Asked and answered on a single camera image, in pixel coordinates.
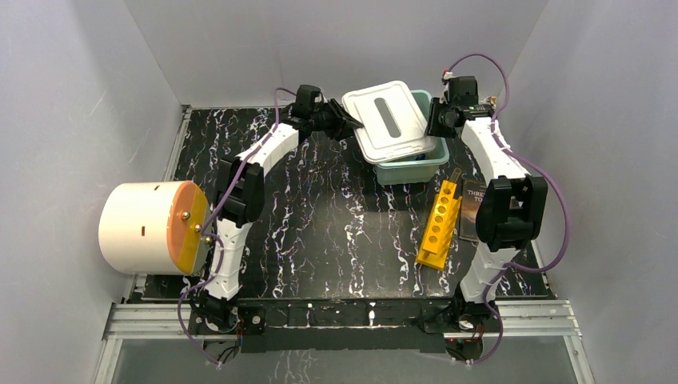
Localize white bin lid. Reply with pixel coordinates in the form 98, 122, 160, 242
341, 80, 436, 164

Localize clear glass test tube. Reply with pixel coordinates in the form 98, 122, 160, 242
449, 167, 462, 183

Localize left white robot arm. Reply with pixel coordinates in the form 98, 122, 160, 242
195, 85, 364, 333

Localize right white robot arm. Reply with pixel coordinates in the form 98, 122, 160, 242
425, 70, 548, 331

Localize teal plastic bin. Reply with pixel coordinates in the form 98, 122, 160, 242
374, 90, 449, 186

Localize dark book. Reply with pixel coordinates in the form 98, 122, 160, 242
459, 180, 486, 242

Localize yellow test tube rack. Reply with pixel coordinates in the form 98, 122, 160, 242
416, 180, 462, 271

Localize white and orange cylinder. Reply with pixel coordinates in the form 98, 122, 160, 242
98, 181, 209, 275

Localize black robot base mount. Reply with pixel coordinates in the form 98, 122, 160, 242
188, 297, 498, 358

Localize aluminium frame rail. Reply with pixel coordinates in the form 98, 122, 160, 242
102, 300, 581, 340

